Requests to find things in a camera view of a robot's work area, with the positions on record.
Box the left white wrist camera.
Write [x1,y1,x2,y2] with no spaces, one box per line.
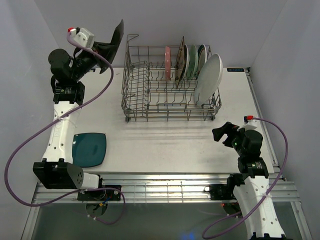
[68,27,95,49]

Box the white oval plate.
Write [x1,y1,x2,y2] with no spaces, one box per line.
[194,53,223,106]

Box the pink dotted scalloped plate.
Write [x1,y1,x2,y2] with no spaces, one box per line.
[164,46,171,81]

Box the cream floral square plate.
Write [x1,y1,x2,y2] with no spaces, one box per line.
[175,36,186,88]

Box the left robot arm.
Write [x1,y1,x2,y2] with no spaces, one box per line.
[33,42,223,200]

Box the green floral plate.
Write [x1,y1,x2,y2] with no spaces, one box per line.
[186,44,198,80]

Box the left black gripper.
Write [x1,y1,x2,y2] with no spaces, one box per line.
[71,40,117,82]

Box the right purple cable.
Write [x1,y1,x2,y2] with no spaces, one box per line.
[201,115,289,240]

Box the purple cable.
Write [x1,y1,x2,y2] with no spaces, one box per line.
[201,115,289,240]
[3,28,126,225]

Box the green red rimmed white plate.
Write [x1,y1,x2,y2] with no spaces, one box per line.
[197,44,208,73]

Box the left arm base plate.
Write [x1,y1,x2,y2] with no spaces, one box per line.
[77,184,122,202]

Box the dark teal plate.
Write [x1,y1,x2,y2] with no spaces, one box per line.
[72,132,107,168]

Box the black xdof logo sticker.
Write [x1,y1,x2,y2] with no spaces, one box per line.
[227,67,245,73]

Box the black floral square plate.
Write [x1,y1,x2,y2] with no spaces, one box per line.
[107,19,124,64]

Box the grey wire dish rack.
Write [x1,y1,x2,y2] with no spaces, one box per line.
[121,34,222,122]

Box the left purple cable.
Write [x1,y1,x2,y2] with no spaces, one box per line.
[3,28,126,225]

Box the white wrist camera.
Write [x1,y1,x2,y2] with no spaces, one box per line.
[237,115,258,132]
[68,27,95,49]

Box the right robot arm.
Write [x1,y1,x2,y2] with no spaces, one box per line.
[223,125,286,240]

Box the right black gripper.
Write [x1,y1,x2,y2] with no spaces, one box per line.
[211,121,246,157]

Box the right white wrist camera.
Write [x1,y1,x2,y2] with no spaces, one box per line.
[237,115,258,132]

